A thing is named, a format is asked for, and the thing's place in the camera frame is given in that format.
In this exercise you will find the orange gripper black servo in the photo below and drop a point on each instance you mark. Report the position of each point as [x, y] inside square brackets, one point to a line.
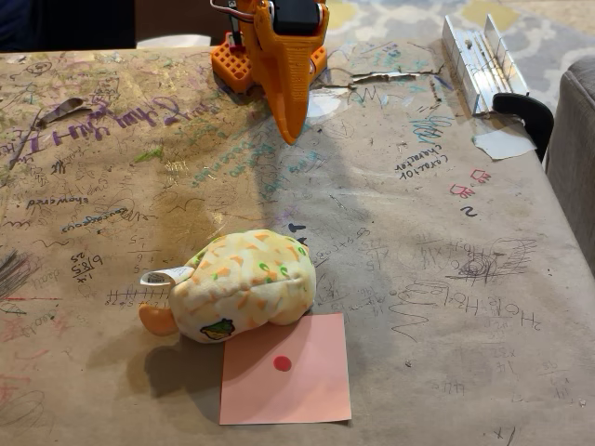
[289, 60]

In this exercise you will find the patterned plush toy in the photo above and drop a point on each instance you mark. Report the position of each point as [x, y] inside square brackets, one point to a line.
[246, 288]

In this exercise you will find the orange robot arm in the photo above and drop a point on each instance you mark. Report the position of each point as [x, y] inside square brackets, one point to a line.
[230, 65]

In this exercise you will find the small red round object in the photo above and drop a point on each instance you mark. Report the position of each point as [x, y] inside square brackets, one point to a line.
[282, 363]

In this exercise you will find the black red table clamp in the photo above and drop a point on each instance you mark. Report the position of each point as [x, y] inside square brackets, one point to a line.
[235, 35]

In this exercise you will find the grey yellow patterned rug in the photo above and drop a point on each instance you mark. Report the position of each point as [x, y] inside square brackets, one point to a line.
[395, 18]

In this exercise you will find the person in dark clothes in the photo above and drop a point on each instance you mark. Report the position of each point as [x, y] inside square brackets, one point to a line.
[65, 23]

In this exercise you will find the white paper scrap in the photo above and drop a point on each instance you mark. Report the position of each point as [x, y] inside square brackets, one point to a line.
[504, 145]

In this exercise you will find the scribbled brown paper table cover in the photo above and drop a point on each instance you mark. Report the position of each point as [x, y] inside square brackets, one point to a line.
[418, 279]

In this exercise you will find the grey sofa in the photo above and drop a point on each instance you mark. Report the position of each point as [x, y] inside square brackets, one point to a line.
[574, 162]

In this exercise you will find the pink sticky note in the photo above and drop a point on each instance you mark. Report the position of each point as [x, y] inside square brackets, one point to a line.
[288, 395]

